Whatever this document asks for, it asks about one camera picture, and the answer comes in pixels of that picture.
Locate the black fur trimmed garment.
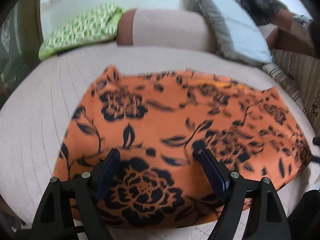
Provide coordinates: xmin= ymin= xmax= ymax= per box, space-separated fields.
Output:
xmin=238 ymin=0 xmax=287 ymax=26

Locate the light blue grey pillow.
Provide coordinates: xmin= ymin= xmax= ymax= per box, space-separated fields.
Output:
xmin=194 ymin=0 xmax=272 ymax=66

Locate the green checkered pillow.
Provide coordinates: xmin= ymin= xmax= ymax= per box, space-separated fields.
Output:
xmin=39 ymin=3 xmax=125 ymax=61

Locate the pink quilted mattress cover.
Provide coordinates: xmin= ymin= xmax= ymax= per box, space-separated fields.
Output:
xmin=0 ymin=45 xmax=318 ymax=240

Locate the pink quilted bolster cushion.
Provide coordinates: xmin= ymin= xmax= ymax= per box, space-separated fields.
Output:
xmin=117 ymin=9 xmax=219 ymax=53

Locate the brown striped folded quilt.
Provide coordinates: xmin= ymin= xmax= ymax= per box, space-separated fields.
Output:
xmin=258 ymin=49 xmax=320 ymax=135

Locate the dark wooden glass door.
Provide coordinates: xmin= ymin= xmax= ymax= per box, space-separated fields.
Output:
xmin=1 ymin=0 xmax=43 ymax=106

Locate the orange black floral blouse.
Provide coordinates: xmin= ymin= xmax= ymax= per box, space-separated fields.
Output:
xmin=54 ymin=66 xmax=311 ymax=229

